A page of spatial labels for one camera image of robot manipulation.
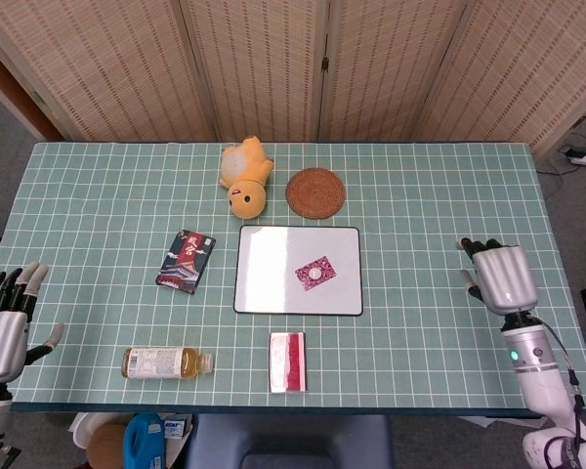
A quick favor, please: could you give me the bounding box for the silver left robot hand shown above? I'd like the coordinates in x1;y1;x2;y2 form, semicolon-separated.
0;262;65;385

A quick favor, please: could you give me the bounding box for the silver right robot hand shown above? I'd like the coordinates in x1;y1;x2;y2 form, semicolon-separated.
457;236;539;315

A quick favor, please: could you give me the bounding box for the clear case with red insert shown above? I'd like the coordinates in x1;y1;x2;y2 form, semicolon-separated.
268;331;308;395

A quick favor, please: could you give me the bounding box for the tea bottle with white label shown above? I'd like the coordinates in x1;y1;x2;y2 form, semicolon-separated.
121;346;215;381

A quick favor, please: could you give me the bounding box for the bamboo folding screen panel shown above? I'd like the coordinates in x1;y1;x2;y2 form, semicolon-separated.
319;0;470;143
178;0;331;143
0;0;219;143
414;0;586;162

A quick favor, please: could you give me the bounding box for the blue plastic jug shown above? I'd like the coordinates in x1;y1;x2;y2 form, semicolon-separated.
123;413;170;469

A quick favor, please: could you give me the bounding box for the white blue labelled box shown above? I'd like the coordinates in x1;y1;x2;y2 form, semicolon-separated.
163;414;194;439

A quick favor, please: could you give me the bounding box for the white rectangular board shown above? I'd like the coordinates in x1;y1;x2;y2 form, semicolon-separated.
232;224;364;318

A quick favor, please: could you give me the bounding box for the yellow plush toy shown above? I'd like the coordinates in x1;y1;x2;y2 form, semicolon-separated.
218;136;275;220

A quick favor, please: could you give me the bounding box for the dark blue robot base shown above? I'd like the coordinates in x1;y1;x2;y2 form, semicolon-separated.
185;413;397;469

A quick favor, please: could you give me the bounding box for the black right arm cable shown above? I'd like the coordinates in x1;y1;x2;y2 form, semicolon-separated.
534;317;586;469

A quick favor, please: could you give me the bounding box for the small red patterned card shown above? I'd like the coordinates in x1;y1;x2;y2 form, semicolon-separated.
295;254;338;292

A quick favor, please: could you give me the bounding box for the round woven rattan coaster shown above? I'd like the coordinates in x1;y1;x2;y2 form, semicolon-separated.
285;167;347;220

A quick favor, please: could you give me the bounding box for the dark illustrated card box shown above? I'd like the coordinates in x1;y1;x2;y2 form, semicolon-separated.
155;228;217;296

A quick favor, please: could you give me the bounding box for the white plastic object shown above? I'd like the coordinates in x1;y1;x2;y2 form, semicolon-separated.
67;412;108;450

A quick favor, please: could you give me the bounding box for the green checked tablecloth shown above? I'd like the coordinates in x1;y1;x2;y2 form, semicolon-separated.
0;141;586;416

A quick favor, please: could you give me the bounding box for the brown round object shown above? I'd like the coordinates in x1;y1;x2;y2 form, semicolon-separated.
86;423;128;469

